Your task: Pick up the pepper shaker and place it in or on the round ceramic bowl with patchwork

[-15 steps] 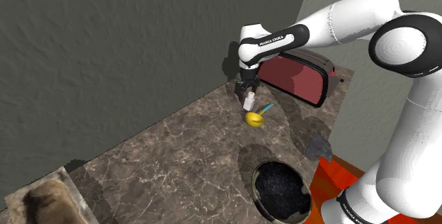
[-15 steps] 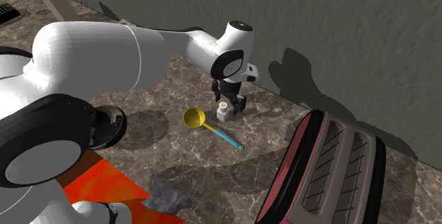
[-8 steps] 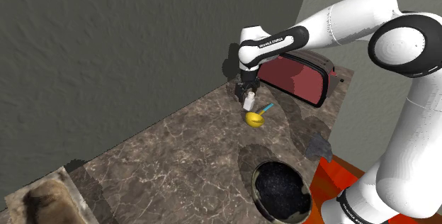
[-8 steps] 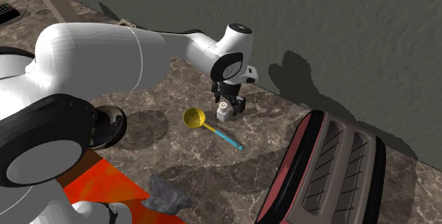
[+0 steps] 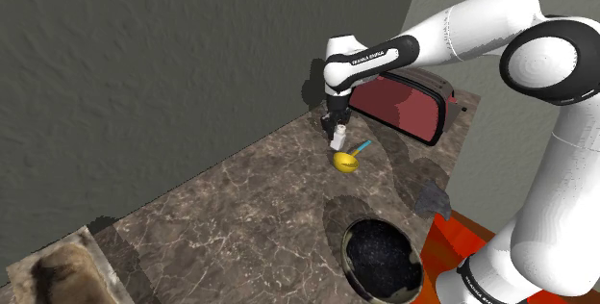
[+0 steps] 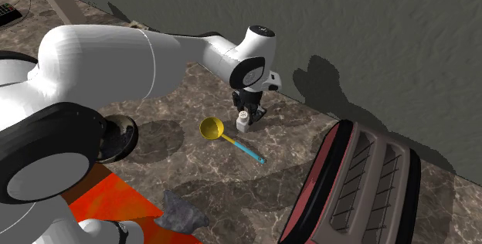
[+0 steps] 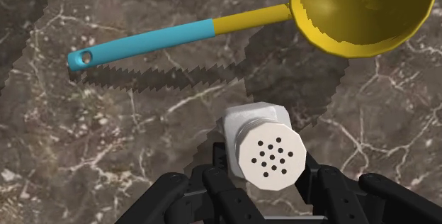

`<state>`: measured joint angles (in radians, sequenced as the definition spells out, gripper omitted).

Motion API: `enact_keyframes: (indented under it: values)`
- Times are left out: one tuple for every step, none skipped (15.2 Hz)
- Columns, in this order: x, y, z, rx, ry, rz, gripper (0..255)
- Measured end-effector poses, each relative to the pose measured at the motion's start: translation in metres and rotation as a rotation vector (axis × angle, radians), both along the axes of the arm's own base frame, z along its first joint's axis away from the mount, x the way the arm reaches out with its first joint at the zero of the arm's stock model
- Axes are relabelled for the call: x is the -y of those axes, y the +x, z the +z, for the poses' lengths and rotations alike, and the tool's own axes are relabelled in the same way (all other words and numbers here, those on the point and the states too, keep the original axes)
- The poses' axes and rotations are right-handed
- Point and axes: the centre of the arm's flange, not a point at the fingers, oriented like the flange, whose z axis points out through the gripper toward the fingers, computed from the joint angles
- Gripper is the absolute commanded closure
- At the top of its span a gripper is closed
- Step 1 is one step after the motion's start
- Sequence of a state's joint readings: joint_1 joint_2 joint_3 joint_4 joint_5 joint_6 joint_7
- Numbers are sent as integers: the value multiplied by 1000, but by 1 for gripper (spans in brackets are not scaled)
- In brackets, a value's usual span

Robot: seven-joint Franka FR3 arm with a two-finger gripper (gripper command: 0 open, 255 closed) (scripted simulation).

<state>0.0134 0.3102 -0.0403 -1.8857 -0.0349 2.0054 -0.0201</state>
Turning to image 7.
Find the white salt shaker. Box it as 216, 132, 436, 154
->
216, 101, 307, 191

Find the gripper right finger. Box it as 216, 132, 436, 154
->
295, 151, 442, 224

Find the yellow ladle with blue handle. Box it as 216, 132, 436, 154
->
67, 0, 439, 72

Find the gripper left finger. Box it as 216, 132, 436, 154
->
115, 142, 267, 224

